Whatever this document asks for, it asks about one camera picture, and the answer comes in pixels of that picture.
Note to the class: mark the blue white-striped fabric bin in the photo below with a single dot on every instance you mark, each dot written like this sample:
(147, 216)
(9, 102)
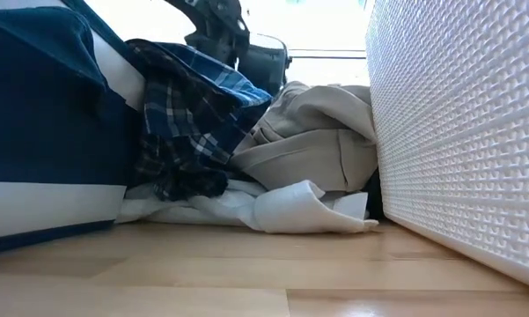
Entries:
(48, 132)

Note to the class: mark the beige garment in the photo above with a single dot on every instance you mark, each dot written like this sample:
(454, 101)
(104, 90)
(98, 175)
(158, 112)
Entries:
(308, 149)

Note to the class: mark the blue plaid shirt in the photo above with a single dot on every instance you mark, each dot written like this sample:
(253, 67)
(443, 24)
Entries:
(180, 119)

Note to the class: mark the white woven plastic basket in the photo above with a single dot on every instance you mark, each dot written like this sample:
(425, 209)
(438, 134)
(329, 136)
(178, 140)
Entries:
(466, 132)

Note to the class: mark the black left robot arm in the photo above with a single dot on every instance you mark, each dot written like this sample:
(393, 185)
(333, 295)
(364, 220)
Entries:
(215, 22)

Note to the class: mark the white garment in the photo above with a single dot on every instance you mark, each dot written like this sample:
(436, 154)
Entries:
(290, 209)

